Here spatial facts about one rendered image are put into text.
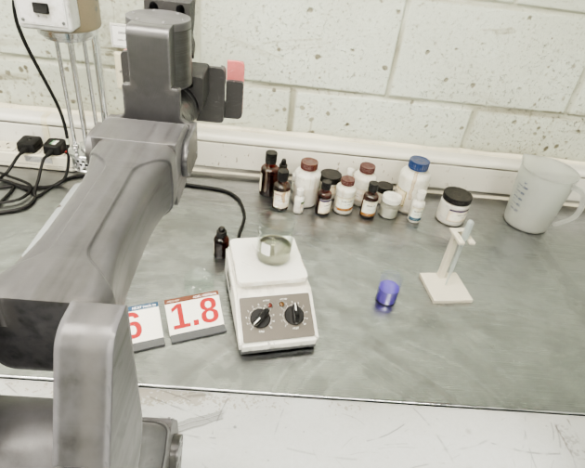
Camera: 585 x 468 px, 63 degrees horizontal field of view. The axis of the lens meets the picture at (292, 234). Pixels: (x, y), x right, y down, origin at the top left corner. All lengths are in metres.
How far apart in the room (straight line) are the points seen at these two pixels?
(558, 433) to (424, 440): 0.21
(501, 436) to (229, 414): 0.39
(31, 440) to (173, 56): 0.32
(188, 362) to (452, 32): 0.88
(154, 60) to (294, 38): 0.72
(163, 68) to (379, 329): 0.59
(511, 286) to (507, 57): 0.52
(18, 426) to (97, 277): 0.08
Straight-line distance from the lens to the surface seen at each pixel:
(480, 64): 1.23
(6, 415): 0.30
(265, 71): 1.16
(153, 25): 0.45
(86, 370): 0.24
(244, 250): 0.83
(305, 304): 0.79
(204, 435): 0.71
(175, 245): 0.99
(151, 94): 0.45
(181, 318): 0.81
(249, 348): 0.77
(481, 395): 0.84
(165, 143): 0.40
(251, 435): 0.71
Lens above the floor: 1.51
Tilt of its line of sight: 36 degrees down
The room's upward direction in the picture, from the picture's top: 8 degrees clockwise
